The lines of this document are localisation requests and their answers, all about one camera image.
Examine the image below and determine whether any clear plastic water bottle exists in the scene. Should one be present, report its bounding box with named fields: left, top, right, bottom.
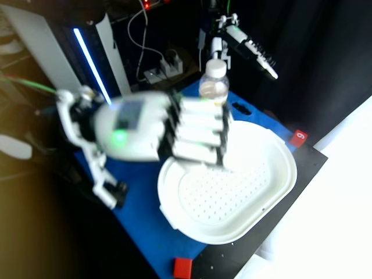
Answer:
left=198, top=59, right=230, bottom=108

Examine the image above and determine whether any white perforated tray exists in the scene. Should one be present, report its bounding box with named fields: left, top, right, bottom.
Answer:
left=156, top=120, right=299, bottom=245

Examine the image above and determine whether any white power strip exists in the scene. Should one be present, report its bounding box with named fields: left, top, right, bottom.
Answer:
left=144, top=51, right=185, bottom=85

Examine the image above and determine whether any blue table cloth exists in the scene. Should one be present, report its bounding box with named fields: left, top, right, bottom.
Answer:
left=72, top=80, right=296, bottom=279

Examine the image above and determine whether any black plastic clip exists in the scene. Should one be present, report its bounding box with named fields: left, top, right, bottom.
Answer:
left=231, top=101, right=253, bottom=117

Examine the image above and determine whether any device with red lights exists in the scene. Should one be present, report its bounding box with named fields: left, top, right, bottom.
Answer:
left=139, top=0, right=172, bottom=10

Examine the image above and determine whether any white column with blue light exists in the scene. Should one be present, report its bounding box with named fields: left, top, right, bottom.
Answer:
left=0, top=4, right=131, bottom=105

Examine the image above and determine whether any white cable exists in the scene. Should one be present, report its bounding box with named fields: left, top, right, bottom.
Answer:
left=127, top=0, right=166, bottom=79

